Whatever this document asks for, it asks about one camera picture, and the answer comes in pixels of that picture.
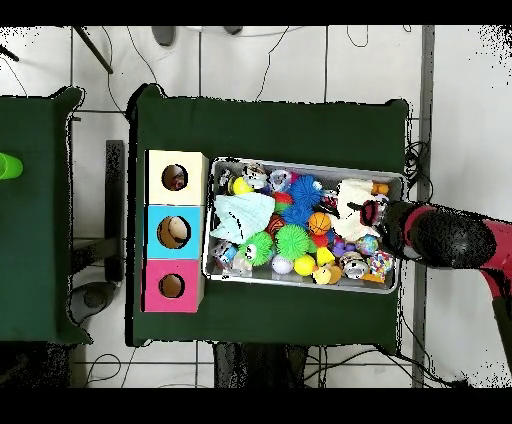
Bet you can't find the cream muslin cloth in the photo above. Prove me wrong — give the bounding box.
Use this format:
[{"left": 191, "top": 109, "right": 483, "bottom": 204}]
[{"left": 330, "top": 177, "right": 385, "bottom": 243}]

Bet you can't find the orange tiger striped ball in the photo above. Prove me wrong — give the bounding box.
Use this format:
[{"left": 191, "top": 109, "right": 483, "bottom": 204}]
[{"left": 267, "top": 214, "right": 287, "bottom": 236}]

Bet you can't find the mint green muslin cloth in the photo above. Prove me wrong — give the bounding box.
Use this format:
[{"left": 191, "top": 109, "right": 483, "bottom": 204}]
[{"left": 209, "top": 191, "right": 277, "bottom": 245}]

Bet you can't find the dark green table cloth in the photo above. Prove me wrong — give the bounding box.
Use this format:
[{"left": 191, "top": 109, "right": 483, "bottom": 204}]
[
  {"left": 0, "top": 86, "right": 88, "bottom": 347},
  {"left": 126, "top": 82, "right": 411, "bottom": 353}
]

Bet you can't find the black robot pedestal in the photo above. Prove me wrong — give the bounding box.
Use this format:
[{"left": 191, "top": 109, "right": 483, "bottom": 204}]
[{"left": 211, "top": 342, "right": 321, "bottom": 389}]

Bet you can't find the wooden box with three holes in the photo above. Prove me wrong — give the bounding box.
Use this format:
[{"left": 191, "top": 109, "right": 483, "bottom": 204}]
[{"left": 143, "top": 149, "right": 208, "bottom": 313}]

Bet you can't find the crushed colourful drink can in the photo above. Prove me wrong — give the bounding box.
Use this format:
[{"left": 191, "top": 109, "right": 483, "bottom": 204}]
[{"left": 166, "top": 167, "right": 189, "bottom": 190}]

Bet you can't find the grey round base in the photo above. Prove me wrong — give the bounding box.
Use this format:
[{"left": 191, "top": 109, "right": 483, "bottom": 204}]
[{"left": 70, "top": 279, "right": 117, "bottom": 325}]

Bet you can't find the green spiky rubber ball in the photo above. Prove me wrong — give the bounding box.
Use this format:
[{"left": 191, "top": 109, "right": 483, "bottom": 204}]
[{"left": 275, "top": 223, "right": 312, "bottom": 261}]

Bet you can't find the blue spiky rubber ball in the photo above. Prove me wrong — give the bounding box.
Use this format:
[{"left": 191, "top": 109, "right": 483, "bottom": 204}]
[{"left": 281, "top": 201, "right": 315, "bottom": 228}]

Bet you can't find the grey vertical beam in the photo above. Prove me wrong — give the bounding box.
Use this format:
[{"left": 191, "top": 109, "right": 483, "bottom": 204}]
[{"left": 411, "top": 25, "right": 437, "bottom": 389}]

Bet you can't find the blue furry monster toy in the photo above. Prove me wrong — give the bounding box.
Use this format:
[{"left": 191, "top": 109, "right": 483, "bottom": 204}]
[{"left": 289, "top": 175, "right": 323, "bottom": 205}]

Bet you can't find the colourful patterned knotted toy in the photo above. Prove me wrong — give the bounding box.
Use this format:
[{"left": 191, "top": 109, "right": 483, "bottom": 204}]
[{"left": 367, "top": 251, "right": 396, "bottom": 278}]

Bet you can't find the thin black rod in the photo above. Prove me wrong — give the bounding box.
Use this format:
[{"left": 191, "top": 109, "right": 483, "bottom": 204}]
[{"left": 71, "top": 25, "right": 115, "bottom": 75}]

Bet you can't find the small orange basketball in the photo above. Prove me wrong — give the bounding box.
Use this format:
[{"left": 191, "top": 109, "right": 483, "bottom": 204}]
[{"left": 309, "top": 211, "right": 333, "bottom": 236}]

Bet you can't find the bright green cup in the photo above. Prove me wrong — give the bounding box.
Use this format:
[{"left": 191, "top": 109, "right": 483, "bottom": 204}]
[{"left": 0, "top": 153, "right": 24, "bottom": 181}]

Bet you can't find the black upright panel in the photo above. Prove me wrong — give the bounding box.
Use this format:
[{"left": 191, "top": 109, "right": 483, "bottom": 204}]
[{"left": 105, "top": 139, "right": 127, "bottom": 283}]

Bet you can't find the green furry monster toy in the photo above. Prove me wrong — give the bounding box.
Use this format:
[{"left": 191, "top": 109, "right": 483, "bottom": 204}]
[{"left": 239, "top": 231, "right": 275, "bottom": 267}]

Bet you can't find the clear mesh bin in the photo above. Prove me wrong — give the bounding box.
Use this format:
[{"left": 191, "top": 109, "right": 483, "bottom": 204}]
[{"left": 203, "top": 156, "right": 405, "bottom": 295}]

